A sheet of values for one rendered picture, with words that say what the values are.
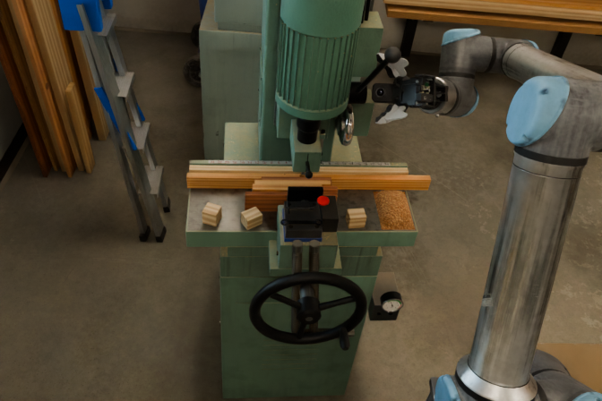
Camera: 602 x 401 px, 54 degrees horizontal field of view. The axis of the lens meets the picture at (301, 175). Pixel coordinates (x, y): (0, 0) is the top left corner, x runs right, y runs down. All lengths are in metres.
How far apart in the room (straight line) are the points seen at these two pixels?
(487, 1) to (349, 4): 2.33
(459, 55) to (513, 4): 2.03
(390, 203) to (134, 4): 2.80
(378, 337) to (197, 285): 0.77
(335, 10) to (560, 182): 0.54
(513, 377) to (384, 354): 1.26
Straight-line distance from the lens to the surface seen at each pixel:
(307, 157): 1.48
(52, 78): 2.75
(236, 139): 1.92
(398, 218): 1.56
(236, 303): 1.75
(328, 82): 1.31
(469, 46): 1.54
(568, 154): 1.02
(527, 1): 3.57
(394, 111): 1.36
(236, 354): 1.98
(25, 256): 2.76
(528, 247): 1.07
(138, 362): 2.36
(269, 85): 1.62
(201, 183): 1.60
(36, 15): 2.61
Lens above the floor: 2.03
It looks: 43 degrees down
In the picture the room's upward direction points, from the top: 6 degrees clockwise
